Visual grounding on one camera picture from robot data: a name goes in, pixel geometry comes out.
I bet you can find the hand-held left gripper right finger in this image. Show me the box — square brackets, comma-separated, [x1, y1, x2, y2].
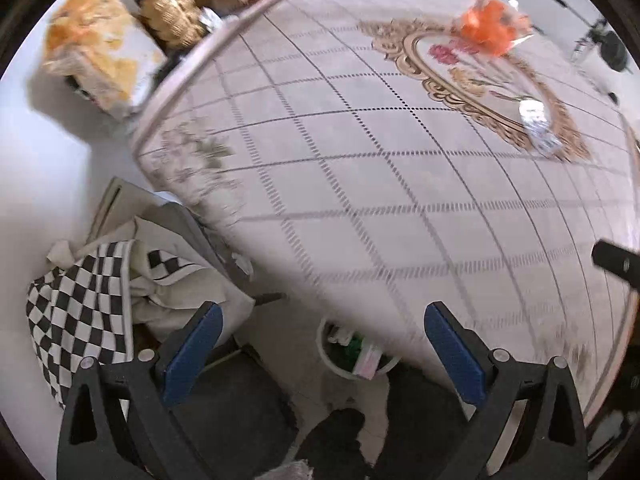
[424, 301, 588, 480]

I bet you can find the patterned beige tablecloth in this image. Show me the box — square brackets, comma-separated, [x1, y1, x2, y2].
[131, 0, 640, 428]

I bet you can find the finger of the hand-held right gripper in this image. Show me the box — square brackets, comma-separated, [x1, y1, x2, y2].
[591, 241, 640, 291]

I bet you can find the person's leg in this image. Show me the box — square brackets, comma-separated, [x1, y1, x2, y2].
[295, 365, 481, 480]

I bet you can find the white trash bin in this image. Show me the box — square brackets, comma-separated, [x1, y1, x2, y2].
[316, 316, 401, 380]

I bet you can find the cream cloth bag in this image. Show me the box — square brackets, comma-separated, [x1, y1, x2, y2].
[47, 202, 258, 346]

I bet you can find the silver blister pack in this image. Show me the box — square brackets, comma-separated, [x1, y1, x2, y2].
[517, 99, 563, 156]

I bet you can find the golden bottle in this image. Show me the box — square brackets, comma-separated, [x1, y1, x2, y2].
[131, 0, 208, 51]

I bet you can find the orange plastic bag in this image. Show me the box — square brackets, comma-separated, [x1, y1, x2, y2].
[452, 0, 533, 58]

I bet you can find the yellow and white bag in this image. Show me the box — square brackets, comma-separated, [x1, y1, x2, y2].
[42, 0, 166, 121]

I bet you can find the flat beige board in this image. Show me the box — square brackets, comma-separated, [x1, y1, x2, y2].
[92, 176, 171, 246]

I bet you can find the black seat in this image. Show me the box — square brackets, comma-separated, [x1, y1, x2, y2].
[170, 345, 297, 480]

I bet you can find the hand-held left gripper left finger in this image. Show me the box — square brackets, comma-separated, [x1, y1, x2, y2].
[56, 301, 224, 480]

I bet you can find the black and white checkered cloth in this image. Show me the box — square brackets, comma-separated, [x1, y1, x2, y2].
[26, 241, 138, 411]

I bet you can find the barbell with black plates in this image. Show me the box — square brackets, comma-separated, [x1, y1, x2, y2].
[570, 15, 630, 73]

